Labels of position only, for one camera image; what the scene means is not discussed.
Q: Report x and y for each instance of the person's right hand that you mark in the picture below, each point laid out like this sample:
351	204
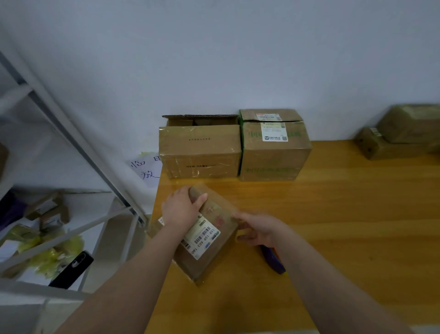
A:
265	228

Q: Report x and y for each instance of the person's left hand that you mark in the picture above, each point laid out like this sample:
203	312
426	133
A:
180	210

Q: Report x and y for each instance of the blue orange tape dispenser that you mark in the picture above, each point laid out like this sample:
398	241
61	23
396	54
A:
273	260

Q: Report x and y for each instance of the cube red-printed cardboard box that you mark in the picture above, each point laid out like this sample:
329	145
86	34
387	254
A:
213	254

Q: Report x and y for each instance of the stack of cardboard boxes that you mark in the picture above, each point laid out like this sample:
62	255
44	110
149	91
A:
199	148

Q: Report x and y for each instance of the box barcode label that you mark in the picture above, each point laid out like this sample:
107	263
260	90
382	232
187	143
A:
385	150

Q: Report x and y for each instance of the small open-flap cardboard box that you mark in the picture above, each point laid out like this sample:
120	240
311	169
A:
412	122

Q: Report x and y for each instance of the person's right forearm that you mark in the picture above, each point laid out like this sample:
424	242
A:
337	289

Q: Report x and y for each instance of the person's left forearm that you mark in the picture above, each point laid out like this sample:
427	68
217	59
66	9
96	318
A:
124	289

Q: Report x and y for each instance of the wooden table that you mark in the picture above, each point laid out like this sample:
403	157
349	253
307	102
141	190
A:
371	227

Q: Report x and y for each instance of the black mobile phone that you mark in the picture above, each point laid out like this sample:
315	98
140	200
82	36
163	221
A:
71	270

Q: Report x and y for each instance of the small open carton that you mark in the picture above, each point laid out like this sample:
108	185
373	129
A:
47	212

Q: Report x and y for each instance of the yellow plastic bag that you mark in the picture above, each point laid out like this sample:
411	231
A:
51	254

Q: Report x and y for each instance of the grey metal shelf rack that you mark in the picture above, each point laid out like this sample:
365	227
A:
41	289

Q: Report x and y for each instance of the dark blue bag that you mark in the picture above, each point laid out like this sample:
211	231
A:
10	210

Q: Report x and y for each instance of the white paper wall sign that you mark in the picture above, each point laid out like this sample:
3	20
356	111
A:
146	170

